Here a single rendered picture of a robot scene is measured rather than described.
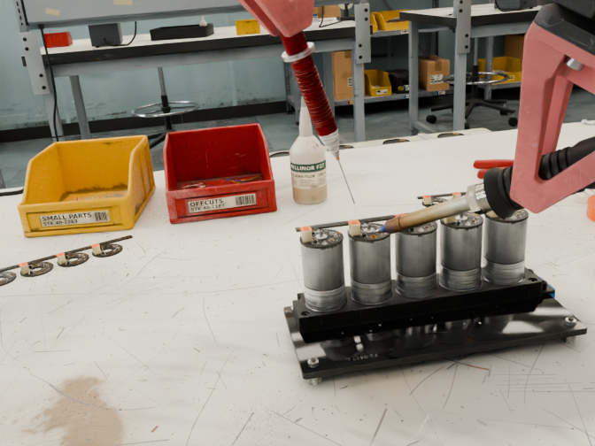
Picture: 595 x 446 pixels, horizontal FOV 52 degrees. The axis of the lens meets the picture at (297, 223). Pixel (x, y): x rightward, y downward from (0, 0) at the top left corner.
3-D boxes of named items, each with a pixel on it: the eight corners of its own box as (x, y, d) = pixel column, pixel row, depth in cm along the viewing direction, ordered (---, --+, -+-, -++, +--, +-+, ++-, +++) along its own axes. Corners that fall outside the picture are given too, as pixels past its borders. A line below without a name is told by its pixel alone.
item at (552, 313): (521, 286, 41) (522, 271, 40) (587, 344, 34) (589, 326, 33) (284, 322, 38) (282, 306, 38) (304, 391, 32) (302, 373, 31)
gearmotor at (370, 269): (397, 314, 36) (396, 234, 34) (357, 320, 36) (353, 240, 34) (384, 295, 38) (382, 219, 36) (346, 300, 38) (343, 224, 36)
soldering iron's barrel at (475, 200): (387, 245, 33) (496, 213, 29) (375, 219, 33) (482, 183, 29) (399, 235, 34) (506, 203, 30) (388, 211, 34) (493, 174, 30)
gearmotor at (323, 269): (351, 321, 36) (347, 241, 34) (310, 327, 35) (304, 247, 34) (341, 301, 38) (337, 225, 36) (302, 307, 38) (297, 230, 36)
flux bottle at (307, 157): (289, 204, 58) (282, 100, 55) (296, 193, 61) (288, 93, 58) (325, 204, 58) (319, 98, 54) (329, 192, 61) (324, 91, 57)
